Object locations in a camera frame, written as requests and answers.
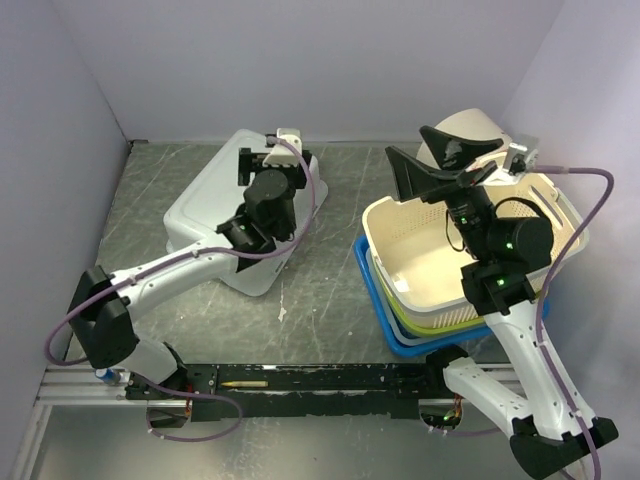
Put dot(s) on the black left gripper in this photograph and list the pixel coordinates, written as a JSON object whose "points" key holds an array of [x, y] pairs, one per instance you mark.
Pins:
{"points": [[254, 162]]}

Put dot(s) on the cream perforated basket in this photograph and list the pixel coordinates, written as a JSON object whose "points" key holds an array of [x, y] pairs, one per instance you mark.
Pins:
{"points": [[415, 250]]}

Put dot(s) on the white translucent plastic bin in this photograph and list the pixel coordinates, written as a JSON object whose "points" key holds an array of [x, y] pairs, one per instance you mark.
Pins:
{"points": [[211, 199]]}

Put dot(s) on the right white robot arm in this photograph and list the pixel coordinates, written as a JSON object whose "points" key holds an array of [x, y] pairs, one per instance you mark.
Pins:
{"points": [[550, 426]]}

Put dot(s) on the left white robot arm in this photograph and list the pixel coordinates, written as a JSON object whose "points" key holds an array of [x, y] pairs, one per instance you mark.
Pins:
{"points": [[238, 221]]}

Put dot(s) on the brass pencil-like rod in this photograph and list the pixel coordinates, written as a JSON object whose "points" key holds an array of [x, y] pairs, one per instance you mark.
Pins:
{"points": [[250, 384]]}

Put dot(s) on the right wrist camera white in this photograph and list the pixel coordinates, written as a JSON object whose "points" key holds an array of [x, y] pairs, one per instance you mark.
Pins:
{"points": [[509, 167]]}

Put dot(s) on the cream cylindrical bucket orange rim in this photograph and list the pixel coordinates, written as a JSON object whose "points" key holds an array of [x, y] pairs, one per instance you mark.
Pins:
{"points": [[474, 124]]}

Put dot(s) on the green plastic tub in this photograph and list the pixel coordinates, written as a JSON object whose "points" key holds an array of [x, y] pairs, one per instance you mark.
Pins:
{"points": [[429, 305]]}

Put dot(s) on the blue plastic tub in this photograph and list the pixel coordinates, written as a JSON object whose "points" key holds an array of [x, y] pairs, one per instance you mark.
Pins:
{"points": [[380, 305]]}

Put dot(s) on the blue capacitor cylinder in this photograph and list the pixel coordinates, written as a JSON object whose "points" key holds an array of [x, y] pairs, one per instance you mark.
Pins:
{"points": [[108, 376]]}

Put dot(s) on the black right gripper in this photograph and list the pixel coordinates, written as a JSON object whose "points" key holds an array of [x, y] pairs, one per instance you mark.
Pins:
{"points": [[413, 177]]}

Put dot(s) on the aluminium rail frame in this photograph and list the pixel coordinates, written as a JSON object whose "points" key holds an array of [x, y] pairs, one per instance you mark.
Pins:
{"points": [[83, 429]]}

